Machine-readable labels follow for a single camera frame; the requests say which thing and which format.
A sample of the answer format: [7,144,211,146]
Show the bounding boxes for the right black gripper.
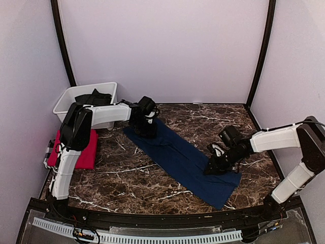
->
[204,145,245,175]

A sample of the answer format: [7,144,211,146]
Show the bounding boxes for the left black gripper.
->
[132,117,157,138]

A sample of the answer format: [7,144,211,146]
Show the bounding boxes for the navy blue t-shirt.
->
[123,119,242,210]

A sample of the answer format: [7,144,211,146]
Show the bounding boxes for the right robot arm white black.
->
[204,116,324,221]

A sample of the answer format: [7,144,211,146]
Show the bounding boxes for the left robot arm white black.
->
[49,96,160,201]

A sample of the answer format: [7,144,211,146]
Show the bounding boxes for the black clothes in bin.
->
[75,89,112,106]

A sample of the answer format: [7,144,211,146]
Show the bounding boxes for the folded red t-shirt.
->
[54,130,98,169]

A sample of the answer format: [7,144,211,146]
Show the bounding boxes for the white plastic bin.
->
[53,82,117,122]

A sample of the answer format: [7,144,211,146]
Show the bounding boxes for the black white striped folded cloth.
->
[43,140,57,169]

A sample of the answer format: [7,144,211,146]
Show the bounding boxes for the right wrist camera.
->
[207,142,225,157]

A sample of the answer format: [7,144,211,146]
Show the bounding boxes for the black curved front rail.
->
[26,196,304,236]

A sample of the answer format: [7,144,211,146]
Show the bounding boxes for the white slotted cable duct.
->
[32,217,243,243]

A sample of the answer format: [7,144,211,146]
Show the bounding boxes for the left black frame post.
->
[50,0,77,87]

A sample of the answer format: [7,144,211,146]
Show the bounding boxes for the black frame post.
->
[50,0,77,87]
[245,0,276,110]

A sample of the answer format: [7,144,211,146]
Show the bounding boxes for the right black frame post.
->
[245,0,276,110]

